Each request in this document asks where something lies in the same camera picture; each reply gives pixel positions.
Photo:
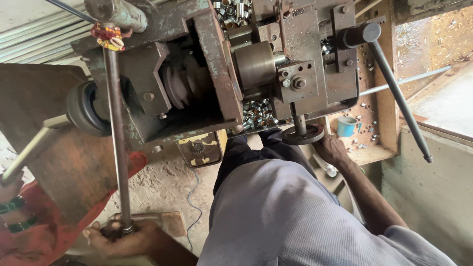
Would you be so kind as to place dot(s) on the person's left hand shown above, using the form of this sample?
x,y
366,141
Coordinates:
x,y
129,240

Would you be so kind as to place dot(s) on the yellow black motor cover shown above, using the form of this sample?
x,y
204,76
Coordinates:
x,y
201,149

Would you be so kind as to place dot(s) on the brown wooden shelf frame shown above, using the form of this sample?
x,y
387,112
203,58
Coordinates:
x,y
388,111

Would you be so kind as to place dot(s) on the red thread ornament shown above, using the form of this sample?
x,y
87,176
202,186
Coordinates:
x,y
108,36

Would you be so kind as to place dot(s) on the flat grey metal bar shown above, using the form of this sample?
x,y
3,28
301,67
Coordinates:
x,y
33,147

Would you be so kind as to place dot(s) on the short silver metal pipe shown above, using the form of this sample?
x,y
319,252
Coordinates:
x,y
325,166

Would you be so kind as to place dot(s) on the thin bright steel rod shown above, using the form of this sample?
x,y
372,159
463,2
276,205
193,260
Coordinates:
x,y
414,78

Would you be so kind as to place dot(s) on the person's left fingers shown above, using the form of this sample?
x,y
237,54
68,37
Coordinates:
x,y
95,231

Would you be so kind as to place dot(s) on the person's dark trousers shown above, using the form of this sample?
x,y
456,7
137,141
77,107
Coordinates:
x,y
255,155

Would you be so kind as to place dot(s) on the heap of metal rings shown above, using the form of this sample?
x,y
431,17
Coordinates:
x,y
258,112
232,13

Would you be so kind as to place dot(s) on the black lever with round knob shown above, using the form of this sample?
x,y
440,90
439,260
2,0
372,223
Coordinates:
x,y
397,92

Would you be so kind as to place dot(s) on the person's right hand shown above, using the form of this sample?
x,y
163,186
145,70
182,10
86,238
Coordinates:
x,y
332,149

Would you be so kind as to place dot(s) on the black round handwheel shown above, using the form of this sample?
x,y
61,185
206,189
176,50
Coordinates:
x,y
301,137

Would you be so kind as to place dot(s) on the person's right fingers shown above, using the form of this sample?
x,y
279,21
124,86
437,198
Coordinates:
x,y
319,147

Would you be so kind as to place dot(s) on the green bangle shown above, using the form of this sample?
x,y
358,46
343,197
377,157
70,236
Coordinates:
x,y
11,204
23,224

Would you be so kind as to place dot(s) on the bundle of grey steel pipes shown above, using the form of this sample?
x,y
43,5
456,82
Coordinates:
x,y
37,38

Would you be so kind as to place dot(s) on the rusty metal lathe machine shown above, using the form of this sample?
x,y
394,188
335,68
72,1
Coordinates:
x,y
310,40

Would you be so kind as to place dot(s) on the black rubber pulley wheel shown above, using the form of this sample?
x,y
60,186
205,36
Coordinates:
x,y
83,109

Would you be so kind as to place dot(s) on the small wooden board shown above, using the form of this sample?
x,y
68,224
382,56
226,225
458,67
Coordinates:
x,y
172,222

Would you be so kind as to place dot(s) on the steel lathe chuck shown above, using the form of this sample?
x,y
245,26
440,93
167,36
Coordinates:
x,y
255,64

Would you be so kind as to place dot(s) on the long steel lever rod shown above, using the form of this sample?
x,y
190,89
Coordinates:
x,y
117,140

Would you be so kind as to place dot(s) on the scattered small metal rings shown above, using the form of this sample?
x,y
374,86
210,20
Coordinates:
x,y
364,138

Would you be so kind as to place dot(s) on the large rusty metal sheet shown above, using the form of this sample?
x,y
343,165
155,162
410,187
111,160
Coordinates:
x,y
70,170

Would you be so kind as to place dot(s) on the blue plastic cup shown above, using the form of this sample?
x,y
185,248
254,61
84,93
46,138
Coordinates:
x,y
346,127

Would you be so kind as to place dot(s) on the person's grey shirt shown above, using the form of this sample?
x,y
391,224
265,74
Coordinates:
x,y
288,221

